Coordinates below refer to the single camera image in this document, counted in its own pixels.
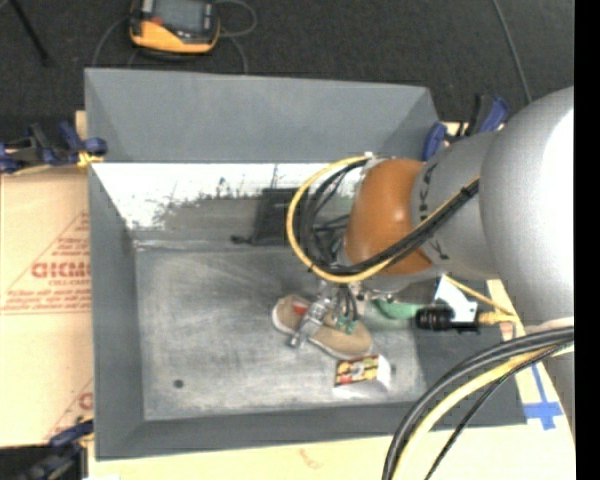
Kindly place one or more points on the green plastic cup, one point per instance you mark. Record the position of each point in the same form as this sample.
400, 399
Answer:
395, 311

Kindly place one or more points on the black cylinder on white bracket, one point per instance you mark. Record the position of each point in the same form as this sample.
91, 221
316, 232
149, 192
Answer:
435, 318

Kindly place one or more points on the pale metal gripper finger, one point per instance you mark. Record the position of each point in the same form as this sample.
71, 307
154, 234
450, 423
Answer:
305, 332
313, 311

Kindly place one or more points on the tan toy shoe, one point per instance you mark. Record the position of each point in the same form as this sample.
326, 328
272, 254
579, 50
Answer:
345, 342

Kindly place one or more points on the colourful printed packet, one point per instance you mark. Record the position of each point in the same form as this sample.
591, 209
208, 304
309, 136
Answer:
360, 372

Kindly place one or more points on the grey metal bin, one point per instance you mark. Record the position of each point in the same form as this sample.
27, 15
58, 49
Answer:
220, 318

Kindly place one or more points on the brown cardboard board, red print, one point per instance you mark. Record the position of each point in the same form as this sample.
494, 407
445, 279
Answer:
40, 348

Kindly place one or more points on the black flat pouch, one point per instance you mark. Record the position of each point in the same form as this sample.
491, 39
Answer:
272, 218

